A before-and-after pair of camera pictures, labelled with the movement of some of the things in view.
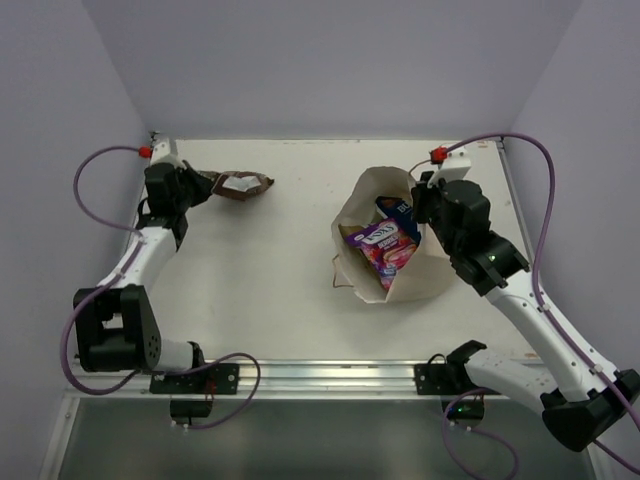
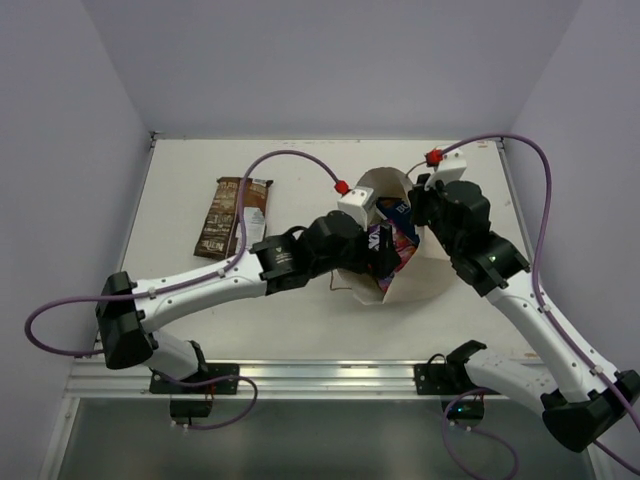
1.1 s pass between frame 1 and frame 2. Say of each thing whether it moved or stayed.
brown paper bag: stayed
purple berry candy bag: stayed
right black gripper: stayed
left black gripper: moved
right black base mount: stayed
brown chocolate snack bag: moved
